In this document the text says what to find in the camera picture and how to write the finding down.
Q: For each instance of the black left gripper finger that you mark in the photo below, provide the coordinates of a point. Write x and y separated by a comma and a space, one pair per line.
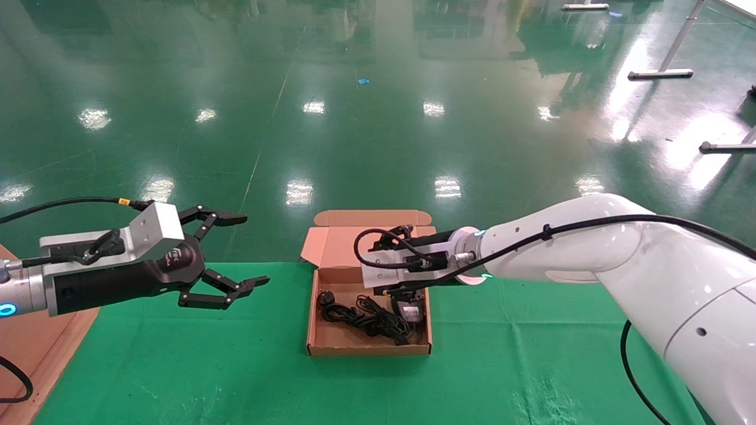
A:
227, 292
221, 219

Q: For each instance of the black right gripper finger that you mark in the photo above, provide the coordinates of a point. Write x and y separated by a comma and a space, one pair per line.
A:
407, 293

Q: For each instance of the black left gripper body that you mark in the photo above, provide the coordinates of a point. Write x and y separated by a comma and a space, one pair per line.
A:
118, 283

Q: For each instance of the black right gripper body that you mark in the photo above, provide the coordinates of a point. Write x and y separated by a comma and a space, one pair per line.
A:
434, 241

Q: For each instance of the flat open cardboard box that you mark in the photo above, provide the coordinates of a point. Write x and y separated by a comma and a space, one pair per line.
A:
339, 242

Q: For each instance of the tall printed cardboard box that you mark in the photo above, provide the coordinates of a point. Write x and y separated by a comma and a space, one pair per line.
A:
23, 336

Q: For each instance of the green table cloth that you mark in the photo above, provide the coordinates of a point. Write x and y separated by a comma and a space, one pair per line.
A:
177, 366

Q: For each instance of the metal stand foot bar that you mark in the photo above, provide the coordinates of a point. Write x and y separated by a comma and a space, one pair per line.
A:
585, 6

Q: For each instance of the metal stand with leg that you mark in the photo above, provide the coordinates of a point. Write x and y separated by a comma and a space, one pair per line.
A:
661, 74
723, 146

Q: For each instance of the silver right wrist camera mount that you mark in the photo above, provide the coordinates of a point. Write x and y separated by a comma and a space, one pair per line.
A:
384, 271

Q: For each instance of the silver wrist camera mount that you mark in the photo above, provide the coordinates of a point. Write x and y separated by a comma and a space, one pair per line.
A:
153, 227
384, 271

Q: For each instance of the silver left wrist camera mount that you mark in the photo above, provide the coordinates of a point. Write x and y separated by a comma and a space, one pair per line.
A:
153, 227

